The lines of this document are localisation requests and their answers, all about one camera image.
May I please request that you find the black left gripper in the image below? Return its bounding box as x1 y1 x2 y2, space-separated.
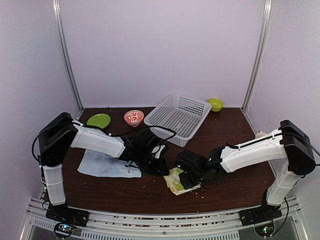
136 149 170 176

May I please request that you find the green crocodile pattern towel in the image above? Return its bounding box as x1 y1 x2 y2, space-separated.
163 167 201 196

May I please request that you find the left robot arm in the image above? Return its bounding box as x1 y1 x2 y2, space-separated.
31 112 169 222

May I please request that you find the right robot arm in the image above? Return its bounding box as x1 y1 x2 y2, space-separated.
175 120 318 226

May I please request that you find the red white patterned bowl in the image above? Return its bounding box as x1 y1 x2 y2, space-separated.
123 110 145 127

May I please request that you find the light blue towel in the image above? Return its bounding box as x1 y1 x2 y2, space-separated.
77 150 142 178

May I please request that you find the green round plate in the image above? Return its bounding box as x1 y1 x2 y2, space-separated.
86 113 111 129

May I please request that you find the white perforated plastic basket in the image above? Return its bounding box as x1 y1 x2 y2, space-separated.
143 93 211 148

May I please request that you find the small lime green bowl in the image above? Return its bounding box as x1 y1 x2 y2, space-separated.
207 98 224 112

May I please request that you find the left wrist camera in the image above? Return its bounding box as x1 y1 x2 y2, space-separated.
151 144 169 159

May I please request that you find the aluminium front rail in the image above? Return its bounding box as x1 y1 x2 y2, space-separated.
24 197 308 240

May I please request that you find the right aluminium corner post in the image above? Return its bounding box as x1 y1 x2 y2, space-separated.
242 0 274 114

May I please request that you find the aluminium corner post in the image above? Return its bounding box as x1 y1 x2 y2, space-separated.
52 0 84 111
242 0 274 114

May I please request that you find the left aluminium corner post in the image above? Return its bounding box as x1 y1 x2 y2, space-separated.
52 0 84 111

